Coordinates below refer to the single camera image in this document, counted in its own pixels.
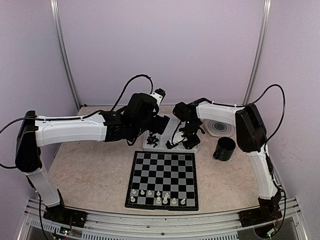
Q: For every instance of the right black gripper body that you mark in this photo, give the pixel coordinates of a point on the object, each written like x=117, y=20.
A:
x=196, y=140

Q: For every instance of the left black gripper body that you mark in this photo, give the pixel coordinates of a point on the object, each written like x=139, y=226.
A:
x=159, y=126

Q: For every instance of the black and silver chessboard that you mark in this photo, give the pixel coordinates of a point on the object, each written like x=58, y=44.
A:
x=168, y=172

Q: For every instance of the white chess knight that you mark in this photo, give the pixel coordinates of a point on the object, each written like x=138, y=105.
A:
x=183, y=201

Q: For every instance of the white bishop first row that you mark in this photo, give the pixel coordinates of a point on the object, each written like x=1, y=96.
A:
x=173, y=200

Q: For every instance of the white chess rook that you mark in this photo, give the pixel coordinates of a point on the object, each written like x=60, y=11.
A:
x=165, y=200

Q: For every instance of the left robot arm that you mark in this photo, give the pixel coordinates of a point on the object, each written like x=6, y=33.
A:
x=127, y=123

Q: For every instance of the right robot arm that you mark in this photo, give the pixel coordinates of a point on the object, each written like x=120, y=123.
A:
x=251, y=137

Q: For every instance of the white plate with rings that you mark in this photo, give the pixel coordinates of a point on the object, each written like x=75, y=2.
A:
x=219, y=129

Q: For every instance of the dark green mug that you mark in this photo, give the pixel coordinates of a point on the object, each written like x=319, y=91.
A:
x=224, y=149

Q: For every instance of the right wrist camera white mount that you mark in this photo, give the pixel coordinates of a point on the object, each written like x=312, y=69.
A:
x=175, y=140

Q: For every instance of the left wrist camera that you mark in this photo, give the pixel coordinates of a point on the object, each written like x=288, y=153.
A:
x=159, y=95

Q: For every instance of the right aluminium frame post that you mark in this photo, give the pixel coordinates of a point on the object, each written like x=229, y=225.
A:
x=259, y=50

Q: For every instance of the aluminium frame post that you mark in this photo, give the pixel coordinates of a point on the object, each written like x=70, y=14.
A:
x=259, y=50
x=54, y=5

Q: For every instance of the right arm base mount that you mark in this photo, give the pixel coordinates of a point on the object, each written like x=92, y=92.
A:
x=252, y=217

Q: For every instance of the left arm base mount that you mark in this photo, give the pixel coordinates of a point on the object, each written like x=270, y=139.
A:
x=66, y=216

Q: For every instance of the left aluminium frame post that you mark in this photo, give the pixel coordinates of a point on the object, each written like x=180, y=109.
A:
x=54, y=5

